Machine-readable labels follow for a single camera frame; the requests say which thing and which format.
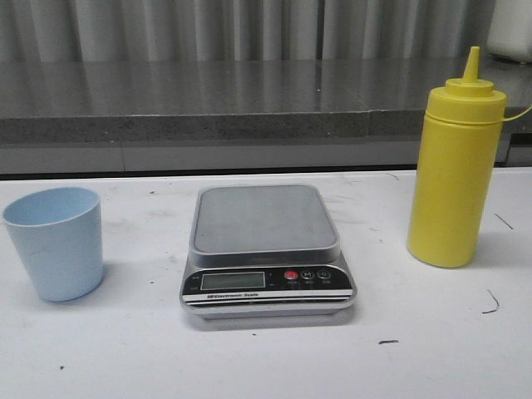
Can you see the grey stone counter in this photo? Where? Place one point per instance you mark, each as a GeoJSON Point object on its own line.
{"type": "Point", "coordinates": [197, 118]}

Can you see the light blue plastic cup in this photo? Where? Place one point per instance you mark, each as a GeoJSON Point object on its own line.
{"type": "Point", "coordinates": [57, 235]}

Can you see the white appliance on counter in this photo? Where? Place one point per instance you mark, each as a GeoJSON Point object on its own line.
{"type": "Point", "coordinates": [509, 35]}

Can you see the yellow squeeze bottle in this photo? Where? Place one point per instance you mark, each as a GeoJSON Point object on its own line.
{"type": "Point", "coordinates": [460, 136]}

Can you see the silver electronic kitchen scale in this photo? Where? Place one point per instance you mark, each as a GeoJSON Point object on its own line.
{"type": "Point", "coordinates": [264, 251]}

